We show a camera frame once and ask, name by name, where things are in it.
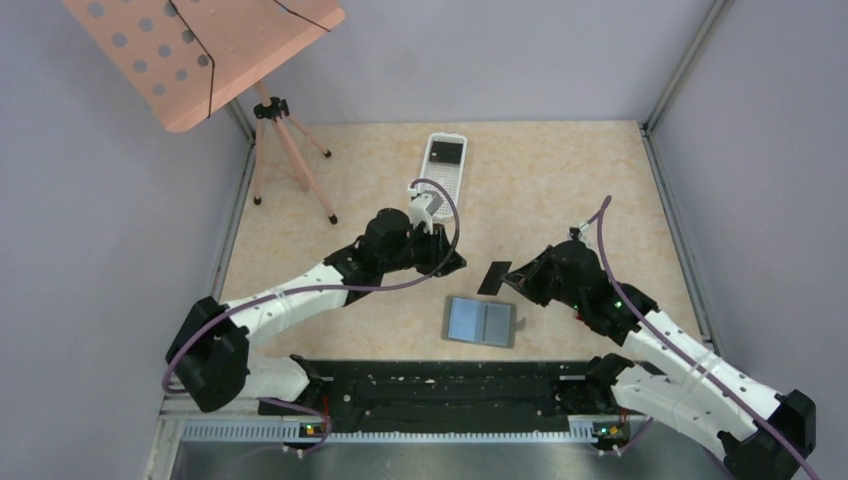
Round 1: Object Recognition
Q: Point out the pink music stand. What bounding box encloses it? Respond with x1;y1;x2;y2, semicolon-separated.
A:
64;0;347;224

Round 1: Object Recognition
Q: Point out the white perforated plastic tray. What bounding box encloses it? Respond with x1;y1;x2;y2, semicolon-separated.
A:
419;132;468;206

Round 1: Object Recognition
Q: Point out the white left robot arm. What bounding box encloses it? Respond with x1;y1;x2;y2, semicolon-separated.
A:
162;208;467;414

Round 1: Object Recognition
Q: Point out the grey card holder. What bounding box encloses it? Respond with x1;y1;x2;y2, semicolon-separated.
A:
441;296;527;350

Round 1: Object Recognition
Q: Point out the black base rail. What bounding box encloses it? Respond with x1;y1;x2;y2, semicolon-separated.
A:
296;357;635;436

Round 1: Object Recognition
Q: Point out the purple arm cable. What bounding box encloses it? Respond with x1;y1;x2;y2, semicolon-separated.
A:
586;195;823;480
162;178;461;392

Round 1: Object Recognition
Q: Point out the black card in tray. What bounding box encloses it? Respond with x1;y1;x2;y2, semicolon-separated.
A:
428;140;464;165

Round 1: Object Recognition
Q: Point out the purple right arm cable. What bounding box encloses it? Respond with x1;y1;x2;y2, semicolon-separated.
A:
586;195;823;480

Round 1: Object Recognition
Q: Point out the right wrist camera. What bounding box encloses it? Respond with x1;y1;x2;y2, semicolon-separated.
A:
569;224;591;242

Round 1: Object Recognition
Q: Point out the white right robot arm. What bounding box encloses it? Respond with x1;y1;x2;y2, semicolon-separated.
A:
501;239;816;479

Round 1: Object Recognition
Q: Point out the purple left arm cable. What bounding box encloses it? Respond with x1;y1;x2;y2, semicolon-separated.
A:
162;178;461;392

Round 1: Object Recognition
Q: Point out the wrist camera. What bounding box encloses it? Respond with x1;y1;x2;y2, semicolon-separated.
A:
408;188;443;234
569;224;591;242

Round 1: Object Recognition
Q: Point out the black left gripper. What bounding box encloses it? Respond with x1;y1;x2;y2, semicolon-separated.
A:
381;219;467;278

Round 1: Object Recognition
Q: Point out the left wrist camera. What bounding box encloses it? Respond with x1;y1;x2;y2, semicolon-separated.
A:
408;188;443;234

